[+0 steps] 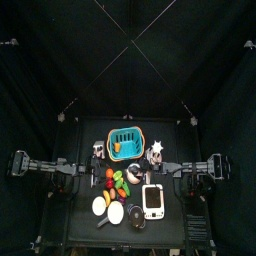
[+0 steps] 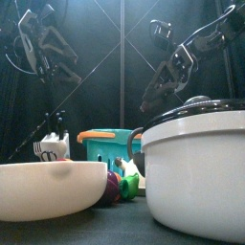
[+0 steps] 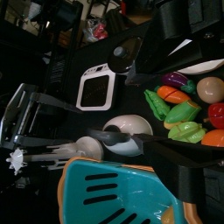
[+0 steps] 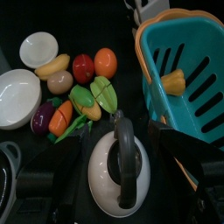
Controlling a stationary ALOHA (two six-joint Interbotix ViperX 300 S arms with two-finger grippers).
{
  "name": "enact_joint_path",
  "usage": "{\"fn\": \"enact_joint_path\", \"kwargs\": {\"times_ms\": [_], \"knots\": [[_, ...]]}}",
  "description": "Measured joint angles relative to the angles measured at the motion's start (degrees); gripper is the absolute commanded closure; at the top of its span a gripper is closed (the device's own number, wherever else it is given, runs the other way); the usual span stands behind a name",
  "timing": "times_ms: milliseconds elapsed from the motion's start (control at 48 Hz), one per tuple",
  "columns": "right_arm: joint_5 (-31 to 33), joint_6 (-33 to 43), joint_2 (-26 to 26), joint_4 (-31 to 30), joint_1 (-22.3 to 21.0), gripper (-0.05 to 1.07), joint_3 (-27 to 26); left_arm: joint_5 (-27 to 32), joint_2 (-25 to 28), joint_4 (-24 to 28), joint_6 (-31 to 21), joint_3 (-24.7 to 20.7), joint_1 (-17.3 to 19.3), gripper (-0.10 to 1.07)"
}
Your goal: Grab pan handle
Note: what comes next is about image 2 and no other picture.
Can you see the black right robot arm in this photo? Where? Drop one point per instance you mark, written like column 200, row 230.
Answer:
column 229, row 25

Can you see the black pot lid grey knob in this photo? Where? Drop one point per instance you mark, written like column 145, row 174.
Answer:
column 204, row 106

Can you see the white toy knife block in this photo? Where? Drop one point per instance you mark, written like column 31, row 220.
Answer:
column 55, row 145

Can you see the teal basket orange rim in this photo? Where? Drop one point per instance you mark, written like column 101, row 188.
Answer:
column 102, row 146

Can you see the white toy fork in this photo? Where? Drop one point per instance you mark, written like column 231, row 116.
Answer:
column 37, row 149

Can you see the red toy tomato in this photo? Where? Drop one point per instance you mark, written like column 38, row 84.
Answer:
column 63, row 159

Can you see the orange toy carrot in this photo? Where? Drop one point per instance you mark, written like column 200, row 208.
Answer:
column 117, row 176

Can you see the green toy pepper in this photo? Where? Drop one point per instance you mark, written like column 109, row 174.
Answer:
column 129, row 186

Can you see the purple toy vegetable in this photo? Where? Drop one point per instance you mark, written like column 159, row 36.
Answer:
column 111, row 189

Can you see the white toy bowl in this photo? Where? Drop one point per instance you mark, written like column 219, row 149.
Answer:
column 48, row 191

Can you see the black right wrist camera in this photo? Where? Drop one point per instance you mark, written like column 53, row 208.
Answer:
column 162, row 36

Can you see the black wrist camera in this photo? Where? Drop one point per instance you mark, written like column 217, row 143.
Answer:
column 162, row 36
column 46, row 11

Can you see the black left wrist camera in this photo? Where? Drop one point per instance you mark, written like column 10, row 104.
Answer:
column 46, row 11

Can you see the grey vertical frame pole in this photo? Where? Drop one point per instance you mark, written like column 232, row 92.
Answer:
column 122, row 63

